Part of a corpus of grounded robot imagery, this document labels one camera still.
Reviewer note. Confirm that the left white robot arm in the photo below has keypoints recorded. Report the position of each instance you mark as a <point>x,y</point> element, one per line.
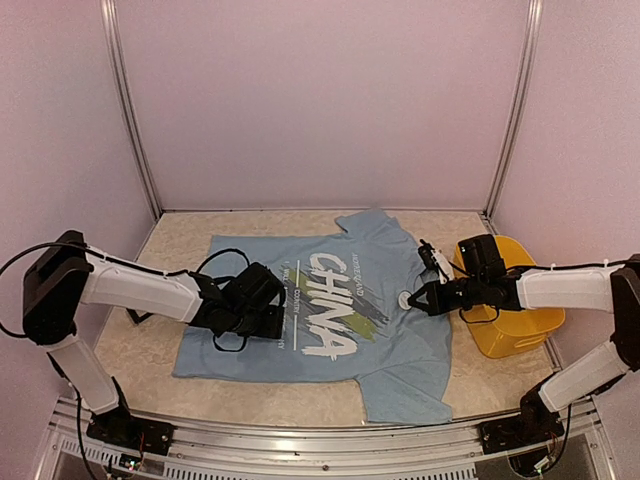
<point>70,273</point>

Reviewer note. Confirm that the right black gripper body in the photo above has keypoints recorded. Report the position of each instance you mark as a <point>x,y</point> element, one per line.
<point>443,304</point>

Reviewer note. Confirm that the yellow plastic basket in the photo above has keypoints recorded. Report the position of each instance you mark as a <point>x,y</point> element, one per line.
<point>511,332</point>

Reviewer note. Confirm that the left aluminium frame post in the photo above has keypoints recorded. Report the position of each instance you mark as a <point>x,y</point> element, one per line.
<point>115,49</point>

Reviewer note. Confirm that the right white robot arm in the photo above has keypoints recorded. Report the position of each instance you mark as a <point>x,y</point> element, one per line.
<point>484,278</point>

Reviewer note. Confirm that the blue brooch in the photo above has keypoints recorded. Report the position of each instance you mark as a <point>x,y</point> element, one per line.
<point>403,300</point>

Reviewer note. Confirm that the black brooch case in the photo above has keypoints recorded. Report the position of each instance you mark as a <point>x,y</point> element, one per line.
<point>136,317</point>

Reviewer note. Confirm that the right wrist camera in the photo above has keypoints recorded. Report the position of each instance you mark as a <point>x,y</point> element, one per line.
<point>435,260</point>

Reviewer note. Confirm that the light blue printed t-shirt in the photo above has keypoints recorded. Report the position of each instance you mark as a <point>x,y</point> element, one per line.
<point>342,320</point>

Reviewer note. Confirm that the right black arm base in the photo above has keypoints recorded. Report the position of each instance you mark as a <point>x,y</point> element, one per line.
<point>534,423</point>

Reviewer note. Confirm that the right aluminium frame post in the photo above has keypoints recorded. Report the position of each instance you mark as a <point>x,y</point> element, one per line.
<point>517,108</point>

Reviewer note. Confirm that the aluminium frame post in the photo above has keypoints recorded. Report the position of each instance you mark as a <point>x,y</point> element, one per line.
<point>517,108</point>
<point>115,49</point>

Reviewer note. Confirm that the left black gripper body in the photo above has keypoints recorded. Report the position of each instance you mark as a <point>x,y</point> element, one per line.
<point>249,324</point>

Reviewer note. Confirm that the front aluminium rail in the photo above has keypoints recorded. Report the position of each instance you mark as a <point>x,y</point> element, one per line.
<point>200,449</point>

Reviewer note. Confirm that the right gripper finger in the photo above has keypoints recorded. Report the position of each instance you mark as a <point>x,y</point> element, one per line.
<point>419,305</point>
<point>420,296</point>

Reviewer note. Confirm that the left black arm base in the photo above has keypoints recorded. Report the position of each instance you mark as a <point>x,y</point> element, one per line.
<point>121,428</point>

